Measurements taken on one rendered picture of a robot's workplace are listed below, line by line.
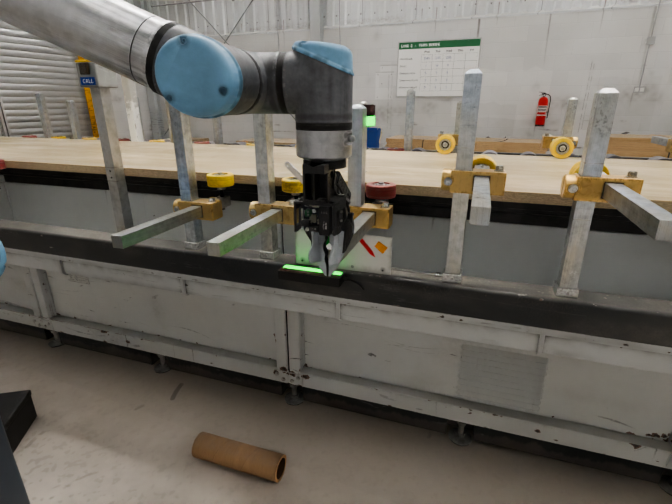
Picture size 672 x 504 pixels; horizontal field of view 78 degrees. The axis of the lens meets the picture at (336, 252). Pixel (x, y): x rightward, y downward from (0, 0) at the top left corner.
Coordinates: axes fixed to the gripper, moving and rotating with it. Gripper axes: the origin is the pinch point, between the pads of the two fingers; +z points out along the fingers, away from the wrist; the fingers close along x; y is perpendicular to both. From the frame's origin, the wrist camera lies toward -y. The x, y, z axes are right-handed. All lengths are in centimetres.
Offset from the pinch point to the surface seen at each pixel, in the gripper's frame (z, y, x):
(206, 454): 77, -17, -48
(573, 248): 1, -30, 45
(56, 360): 83, -45, -149
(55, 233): 13, -28, -107
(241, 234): -1.4, -8.7, -23.5
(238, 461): 77, -17, -37
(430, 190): -6.4, -45.7, 12.6
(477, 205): -13.4, -0.9, 24.4
